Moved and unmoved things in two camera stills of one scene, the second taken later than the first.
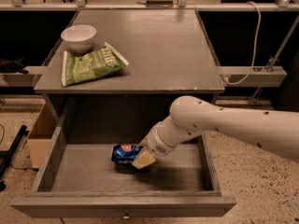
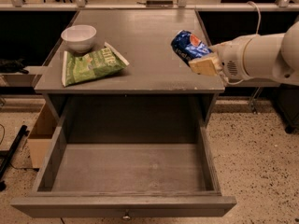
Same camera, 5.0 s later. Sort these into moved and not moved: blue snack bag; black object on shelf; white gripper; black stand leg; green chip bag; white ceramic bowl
Moved: white gripper; blue snack bag
Not moved: white ceramic bowl; black stand leg; black object on shelf; green chip bag
